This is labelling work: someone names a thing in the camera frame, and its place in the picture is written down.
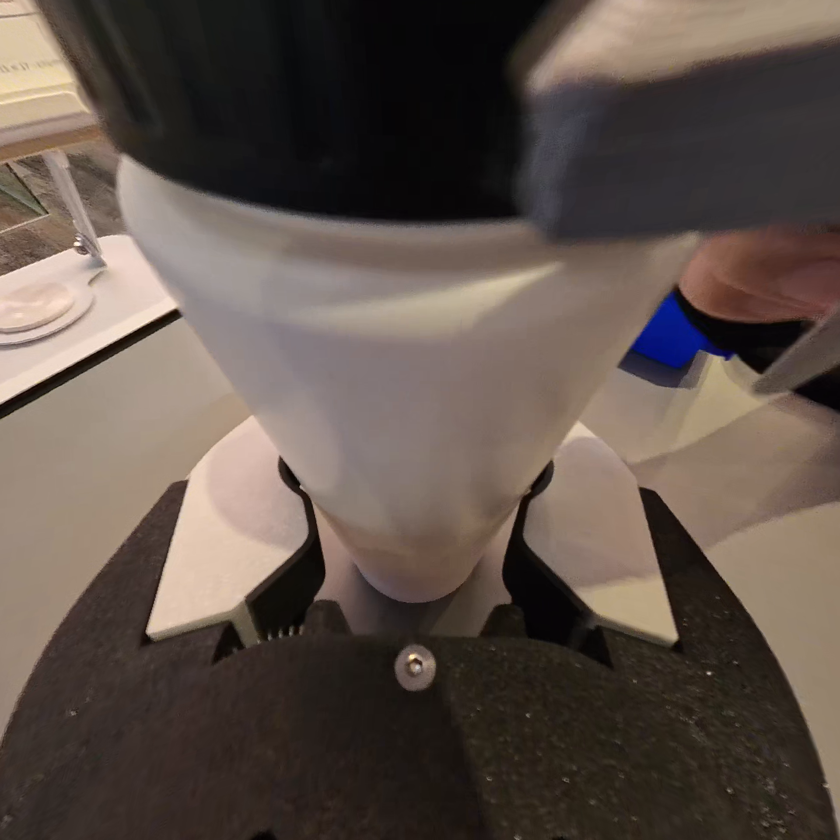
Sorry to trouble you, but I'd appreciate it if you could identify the blue plastic storage bin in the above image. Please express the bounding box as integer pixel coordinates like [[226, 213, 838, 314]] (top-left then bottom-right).
[[620, 292, 736, 368]]

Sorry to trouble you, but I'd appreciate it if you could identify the black bottle lid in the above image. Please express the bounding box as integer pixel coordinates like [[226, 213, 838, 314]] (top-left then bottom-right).
[[39, 0, 546, 221]]

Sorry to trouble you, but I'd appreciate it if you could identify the printed instruction sheet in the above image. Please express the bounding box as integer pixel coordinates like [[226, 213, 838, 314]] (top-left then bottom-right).
[[0, 0, 83, 109]]

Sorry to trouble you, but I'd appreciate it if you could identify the instruction sheet on stand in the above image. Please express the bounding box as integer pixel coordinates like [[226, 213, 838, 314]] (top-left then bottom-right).
[[0, 0, 181, 404]]

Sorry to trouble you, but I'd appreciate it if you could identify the white plastic bottle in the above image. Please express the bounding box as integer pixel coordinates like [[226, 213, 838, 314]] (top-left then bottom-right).
[[117, 157, 700, 603]]

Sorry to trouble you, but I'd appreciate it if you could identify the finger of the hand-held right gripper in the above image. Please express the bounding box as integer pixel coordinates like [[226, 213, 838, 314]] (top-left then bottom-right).
[[515, 0, 840, 240]]

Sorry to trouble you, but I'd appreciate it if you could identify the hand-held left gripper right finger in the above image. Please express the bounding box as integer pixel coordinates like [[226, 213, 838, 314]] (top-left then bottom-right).
[[503, 422, 680, 649]]

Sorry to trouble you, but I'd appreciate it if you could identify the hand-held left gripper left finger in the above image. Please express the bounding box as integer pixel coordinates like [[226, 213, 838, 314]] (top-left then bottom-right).
[[144, 416, 326, 647]]

